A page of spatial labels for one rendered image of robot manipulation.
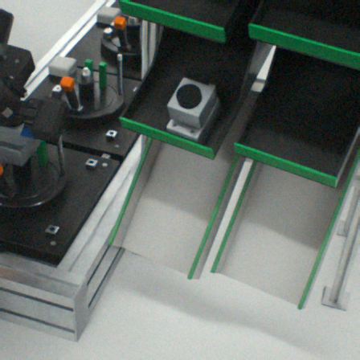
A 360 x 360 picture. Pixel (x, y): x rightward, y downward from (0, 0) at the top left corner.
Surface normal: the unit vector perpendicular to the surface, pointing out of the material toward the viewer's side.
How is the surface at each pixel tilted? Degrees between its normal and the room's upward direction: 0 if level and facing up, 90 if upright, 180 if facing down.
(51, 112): 38
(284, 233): 45
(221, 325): 0
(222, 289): 0
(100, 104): 0
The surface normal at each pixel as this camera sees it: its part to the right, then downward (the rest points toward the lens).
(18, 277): 0.04, -0.76
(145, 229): -0.30, -0.14
